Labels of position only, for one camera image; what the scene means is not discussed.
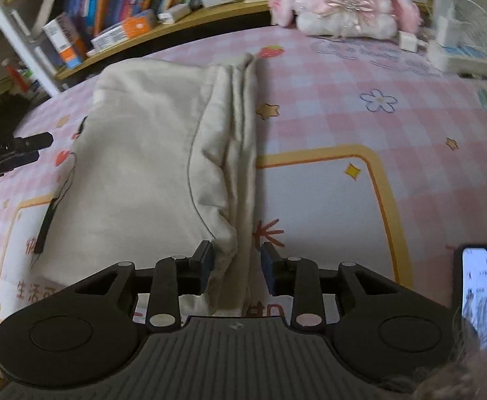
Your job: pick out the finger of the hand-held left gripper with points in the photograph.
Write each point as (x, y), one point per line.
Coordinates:
(33, 141)
(18, 161)

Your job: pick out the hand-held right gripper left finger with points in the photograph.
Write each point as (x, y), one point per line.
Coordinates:
(206, 271)

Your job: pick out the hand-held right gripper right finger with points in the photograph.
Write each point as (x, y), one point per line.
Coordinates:
(268, 275)

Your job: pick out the beige t-shirt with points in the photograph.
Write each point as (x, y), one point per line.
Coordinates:
(143, 154)

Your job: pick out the red bottle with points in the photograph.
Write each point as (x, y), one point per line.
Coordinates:
(16, 75)

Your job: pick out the orange and blue box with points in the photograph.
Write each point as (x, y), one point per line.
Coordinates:
(66, 46)

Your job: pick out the small white and orange box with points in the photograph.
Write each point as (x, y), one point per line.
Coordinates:
(124, 29)

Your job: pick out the pink checked printed bed sheet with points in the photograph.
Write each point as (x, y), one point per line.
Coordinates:
(331, 104)

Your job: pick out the person's fuzzy clothing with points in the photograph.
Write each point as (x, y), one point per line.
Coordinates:
(456, 379)

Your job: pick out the black smartphone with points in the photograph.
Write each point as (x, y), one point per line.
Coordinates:
(483, 300)

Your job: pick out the white charger plug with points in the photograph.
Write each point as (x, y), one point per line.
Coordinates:
(410, 41)

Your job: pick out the pink and white bunny plush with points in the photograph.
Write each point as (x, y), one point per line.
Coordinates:
(343, 4)

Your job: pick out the white and blue box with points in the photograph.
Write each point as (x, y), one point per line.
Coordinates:
(464, 60)

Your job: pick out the clear plastic container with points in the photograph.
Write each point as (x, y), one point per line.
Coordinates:
(472, 21)

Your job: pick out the white bookshelf post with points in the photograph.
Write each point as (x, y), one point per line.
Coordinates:
(22, 37)

